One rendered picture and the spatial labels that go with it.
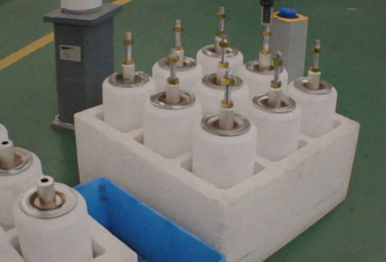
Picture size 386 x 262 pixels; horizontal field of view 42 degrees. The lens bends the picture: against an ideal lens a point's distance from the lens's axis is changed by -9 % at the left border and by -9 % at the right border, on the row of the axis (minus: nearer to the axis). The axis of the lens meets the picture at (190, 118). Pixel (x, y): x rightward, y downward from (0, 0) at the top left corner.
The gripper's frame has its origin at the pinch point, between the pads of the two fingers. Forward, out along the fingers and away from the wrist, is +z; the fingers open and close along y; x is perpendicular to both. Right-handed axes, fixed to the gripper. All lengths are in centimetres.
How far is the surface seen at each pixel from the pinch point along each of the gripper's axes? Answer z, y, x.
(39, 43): 36, 72, 91
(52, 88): 36, 33, 64
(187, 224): 25.5, -32.8, 6.9
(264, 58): 8.5, -1.1, 0.0
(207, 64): 12.2, 2.0, 11.6
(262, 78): 11.2, -4.5, -0.2
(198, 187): 17.9, -33.4, 5.2
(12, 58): 36, 54, 92
